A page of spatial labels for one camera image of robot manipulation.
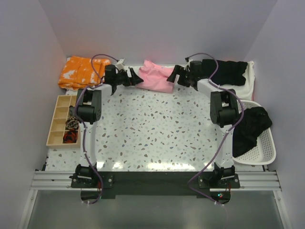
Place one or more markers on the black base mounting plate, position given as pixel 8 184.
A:
pixel 109 185

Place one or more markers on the wooden compartment tray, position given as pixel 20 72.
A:
pixel 58 136

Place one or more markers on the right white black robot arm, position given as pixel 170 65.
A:
pixel 224 113

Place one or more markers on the pink t-shirt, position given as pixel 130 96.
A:
pixel 155 77

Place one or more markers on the aluminium rail frame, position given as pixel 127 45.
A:
pixel 251 178

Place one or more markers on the black t-shirt in basket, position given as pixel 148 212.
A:
pixel 254 122

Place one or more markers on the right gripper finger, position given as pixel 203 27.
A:
pixel 183 81
pixel 176 71

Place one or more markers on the orange white folded t-shirt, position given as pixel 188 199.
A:
pixel 78 73

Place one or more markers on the grey item in tray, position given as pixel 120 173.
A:
pixel 71 110

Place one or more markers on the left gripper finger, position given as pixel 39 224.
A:
pixel 134 75
pixel 134 81

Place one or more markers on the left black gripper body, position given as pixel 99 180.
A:
pixel 122 78

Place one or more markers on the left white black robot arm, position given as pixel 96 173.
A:
pixel 88 110

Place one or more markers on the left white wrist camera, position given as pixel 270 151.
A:
pixel 121 64

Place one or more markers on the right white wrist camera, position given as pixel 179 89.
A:
pixel 188 62

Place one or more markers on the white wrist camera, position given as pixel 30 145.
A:
pixel 188 62
pixel 121 64

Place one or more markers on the white plastic laundry basket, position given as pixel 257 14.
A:
pixel 264 153

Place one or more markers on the black folded t-shirt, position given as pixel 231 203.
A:
pixel 229 72

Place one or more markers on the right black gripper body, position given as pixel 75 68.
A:
pixel 189 75

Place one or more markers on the black white patterned item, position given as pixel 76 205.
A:
pixel 72 123

